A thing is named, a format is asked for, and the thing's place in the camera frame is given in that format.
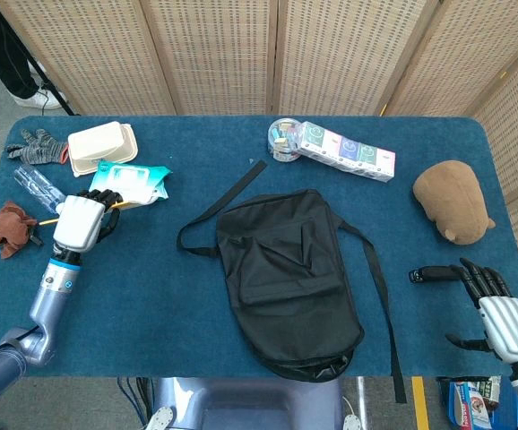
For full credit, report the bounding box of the grey knit glove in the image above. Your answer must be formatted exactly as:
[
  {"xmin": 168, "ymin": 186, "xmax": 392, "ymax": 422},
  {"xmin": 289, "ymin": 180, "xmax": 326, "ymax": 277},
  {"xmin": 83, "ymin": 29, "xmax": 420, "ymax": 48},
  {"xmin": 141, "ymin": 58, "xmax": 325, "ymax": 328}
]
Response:
[{"xmin": 5, "ymin": 128, "xmax": 71, "ymax": 166}]

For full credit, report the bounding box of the brown crumpled cloth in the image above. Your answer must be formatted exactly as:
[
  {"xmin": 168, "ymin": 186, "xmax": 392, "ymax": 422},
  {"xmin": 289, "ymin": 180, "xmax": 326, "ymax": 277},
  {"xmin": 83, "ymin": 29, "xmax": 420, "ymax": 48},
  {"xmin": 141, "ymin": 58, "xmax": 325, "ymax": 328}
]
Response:
[{"xmin": 0, "ymin": 200, "xmax": 44, "ymax": 260}]

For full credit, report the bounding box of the black car key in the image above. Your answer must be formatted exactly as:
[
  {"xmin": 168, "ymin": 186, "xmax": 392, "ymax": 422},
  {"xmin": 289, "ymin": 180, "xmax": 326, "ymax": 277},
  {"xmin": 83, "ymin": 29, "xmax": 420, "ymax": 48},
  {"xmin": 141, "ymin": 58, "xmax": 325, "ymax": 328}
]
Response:
[{"xmin": 409, "ymin": 265, "xmax": 462, "ymax": 284}]

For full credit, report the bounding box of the black backpack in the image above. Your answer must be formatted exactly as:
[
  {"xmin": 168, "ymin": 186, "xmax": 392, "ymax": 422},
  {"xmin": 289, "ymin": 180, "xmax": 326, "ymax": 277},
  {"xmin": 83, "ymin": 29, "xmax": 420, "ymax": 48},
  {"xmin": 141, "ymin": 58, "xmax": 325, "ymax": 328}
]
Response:
[{"xmin": 177, "ymin": 159, "xmax": 407, "ymax": 404}]

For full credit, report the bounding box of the brown plush toy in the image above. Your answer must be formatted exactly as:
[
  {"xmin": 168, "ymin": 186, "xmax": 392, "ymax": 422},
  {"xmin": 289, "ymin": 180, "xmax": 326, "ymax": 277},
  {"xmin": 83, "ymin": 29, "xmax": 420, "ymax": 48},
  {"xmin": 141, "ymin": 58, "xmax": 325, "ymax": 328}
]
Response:
[{"xmin": 412, "ymin": 159, "xmax": 496, "ymax": 246}]

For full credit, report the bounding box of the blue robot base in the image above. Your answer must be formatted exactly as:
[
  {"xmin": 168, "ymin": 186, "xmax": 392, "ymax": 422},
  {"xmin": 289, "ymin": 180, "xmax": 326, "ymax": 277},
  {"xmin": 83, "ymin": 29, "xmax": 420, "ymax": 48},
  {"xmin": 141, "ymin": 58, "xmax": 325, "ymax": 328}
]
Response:
[{"xmin": 144, "ymin": 375, "xmax": 367, "ymax": 430}]

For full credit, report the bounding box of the beige lunch box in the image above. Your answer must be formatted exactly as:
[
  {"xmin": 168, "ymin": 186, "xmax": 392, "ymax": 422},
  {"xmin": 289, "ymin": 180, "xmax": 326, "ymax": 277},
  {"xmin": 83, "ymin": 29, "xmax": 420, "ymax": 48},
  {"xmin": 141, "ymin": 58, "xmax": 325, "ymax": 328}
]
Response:
[{"xmin": 66, "ymin": 120, "xmax": 139, "ymax": 178}]

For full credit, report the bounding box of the multi-pack of pocket tissues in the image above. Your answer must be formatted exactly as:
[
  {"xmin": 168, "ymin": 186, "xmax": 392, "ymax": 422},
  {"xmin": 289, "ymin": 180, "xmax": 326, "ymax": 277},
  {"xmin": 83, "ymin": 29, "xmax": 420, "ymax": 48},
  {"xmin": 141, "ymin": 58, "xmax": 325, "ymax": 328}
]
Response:
[{"xmin": 295, "ymin": 120, "xmax": 397, "ymax": 184}]

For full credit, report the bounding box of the wooden woven folding screen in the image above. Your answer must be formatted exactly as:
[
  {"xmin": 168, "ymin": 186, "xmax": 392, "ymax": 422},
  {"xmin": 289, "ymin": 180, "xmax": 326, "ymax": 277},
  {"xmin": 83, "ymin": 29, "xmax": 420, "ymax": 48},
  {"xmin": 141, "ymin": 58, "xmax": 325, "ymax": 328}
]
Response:
[{"xmin": 0, "ymin": 0, "xmax": 518, "ymax": 328}]

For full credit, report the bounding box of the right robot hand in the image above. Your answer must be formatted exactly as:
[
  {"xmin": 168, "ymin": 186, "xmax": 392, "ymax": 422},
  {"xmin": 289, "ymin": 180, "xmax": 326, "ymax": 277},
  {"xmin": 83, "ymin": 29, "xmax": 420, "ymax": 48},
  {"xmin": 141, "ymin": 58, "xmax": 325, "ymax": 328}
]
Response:
[{"xmin": 445, "ymin": 257, "xmax": 518, "ymax": 364}]

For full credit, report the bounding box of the clear jar of clips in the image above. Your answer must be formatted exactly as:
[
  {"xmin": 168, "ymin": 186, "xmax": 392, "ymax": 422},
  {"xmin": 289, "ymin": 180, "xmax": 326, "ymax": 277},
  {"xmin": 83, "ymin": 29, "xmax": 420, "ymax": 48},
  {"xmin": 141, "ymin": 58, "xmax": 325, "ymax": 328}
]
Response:
[{"xmin": 267, "ymin": 117, "xmax": 307, "ymax": 161}]

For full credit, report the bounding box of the blue box of packages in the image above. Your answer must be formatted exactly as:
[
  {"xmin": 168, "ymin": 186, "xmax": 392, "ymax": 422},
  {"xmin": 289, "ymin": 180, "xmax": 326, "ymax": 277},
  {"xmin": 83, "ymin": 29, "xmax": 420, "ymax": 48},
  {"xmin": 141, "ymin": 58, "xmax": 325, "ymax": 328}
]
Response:
[{"xmin": 437, "ymin": 375, "xmax": 518, "ymax": 430}]

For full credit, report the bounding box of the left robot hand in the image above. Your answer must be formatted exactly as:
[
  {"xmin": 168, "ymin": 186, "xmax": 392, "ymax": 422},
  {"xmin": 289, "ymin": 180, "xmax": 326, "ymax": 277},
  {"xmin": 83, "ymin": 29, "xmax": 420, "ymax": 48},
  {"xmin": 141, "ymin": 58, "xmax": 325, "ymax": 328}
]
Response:
[{"xmin": 52, "ymin": 188, "xmax": 124, "ymax": 252}]

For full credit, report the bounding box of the teal wet wipes pack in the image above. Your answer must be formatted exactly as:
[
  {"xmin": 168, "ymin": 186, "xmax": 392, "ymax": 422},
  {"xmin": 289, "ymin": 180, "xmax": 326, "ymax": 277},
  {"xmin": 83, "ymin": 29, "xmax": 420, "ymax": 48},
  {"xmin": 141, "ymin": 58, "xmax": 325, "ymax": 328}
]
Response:
[{"xmin": 88, "ymin": 159, "xmax": 174, "ymax": 207}]

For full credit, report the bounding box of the person in black clothes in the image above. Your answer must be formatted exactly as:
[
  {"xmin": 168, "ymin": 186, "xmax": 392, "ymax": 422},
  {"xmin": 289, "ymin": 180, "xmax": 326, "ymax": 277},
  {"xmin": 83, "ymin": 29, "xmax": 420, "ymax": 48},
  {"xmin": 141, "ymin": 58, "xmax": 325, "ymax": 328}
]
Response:
[{"xmin": 0, "ymin": 0, "xmax": 66, "ymax": 111}]

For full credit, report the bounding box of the clear plastic bottle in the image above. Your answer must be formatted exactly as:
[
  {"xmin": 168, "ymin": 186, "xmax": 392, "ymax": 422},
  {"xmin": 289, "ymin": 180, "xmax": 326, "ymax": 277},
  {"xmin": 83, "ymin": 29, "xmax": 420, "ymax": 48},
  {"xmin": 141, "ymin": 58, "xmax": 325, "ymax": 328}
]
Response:
[{"xmin": 13, "ymin": 163, "xmax": 67, "ymax": 215}]

